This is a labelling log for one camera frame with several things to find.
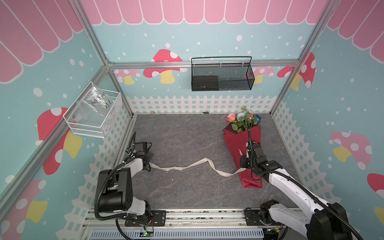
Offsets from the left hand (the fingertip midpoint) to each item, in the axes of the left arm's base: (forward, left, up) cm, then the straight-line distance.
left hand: (148, 158), depth 95 cm
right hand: (-3, -57, +9) cm, 58 cm away
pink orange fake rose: (+34, -57, +3) cm, 66 cm away
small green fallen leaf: (+45, -38, -2) cm, 59 cm away
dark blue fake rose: (+33, -77, +4) cm, 84 cm away
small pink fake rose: (+33, -71, +6) cm, 79 cm away
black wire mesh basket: (+39, -46, +35) cm, 70 cm away
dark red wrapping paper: (+16, -59, -1) cm, 61 cm away
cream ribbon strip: (-8, -47, -1) cm, 48 cm away
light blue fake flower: (+30, -66, +2) cm, 72 cm away
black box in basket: (+34, -35, +34) cm, 59 cm away
